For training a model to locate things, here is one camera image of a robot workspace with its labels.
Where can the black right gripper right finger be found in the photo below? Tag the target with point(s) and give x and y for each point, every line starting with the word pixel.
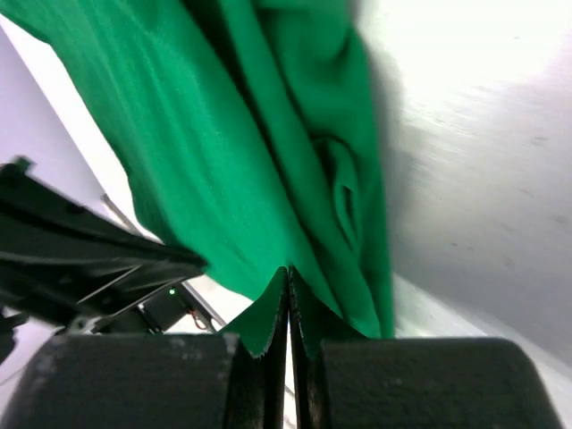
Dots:
pixel 346 380

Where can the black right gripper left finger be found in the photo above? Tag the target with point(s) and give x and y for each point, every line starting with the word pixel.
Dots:
pixel 232 379

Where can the green t shirt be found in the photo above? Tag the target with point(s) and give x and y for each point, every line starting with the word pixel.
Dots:
pixel 246 130

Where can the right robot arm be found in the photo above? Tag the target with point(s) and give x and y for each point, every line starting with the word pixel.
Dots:
pixel 65 265

